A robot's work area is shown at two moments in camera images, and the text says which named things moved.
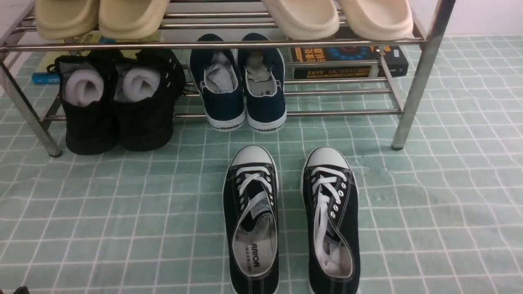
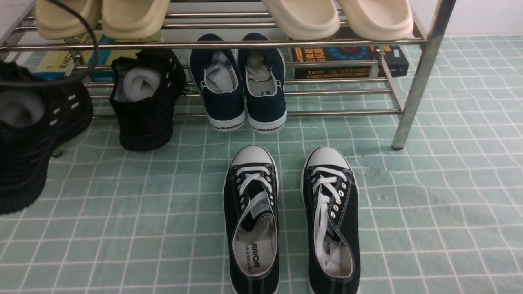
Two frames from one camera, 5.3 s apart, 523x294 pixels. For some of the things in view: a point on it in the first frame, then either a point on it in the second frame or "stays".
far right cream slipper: [383, 20] stays
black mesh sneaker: [88, 84] -> [36, 115]
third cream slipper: [304, 20] stays
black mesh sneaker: [148, 83] stays
